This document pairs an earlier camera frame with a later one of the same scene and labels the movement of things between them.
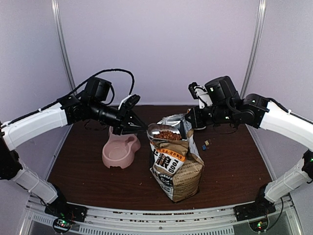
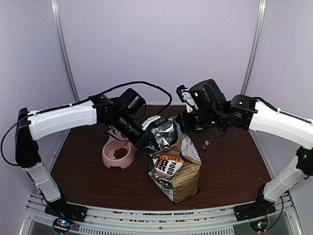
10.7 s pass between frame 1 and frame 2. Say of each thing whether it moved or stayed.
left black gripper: moved
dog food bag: stayed
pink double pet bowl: stayed
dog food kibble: moved
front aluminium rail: stayed
